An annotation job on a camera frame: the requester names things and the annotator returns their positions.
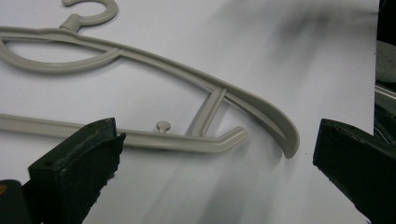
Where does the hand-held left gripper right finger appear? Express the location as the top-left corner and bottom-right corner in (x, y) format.
(312, 118), (396, 224)

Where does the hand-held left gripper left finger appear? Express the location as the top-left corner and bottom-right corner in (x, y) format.
(22, 117), (127, 224)

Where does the beige plastic clothes hanger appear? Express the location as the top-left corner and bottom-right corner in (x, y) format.
(0, 0), (301, 160)

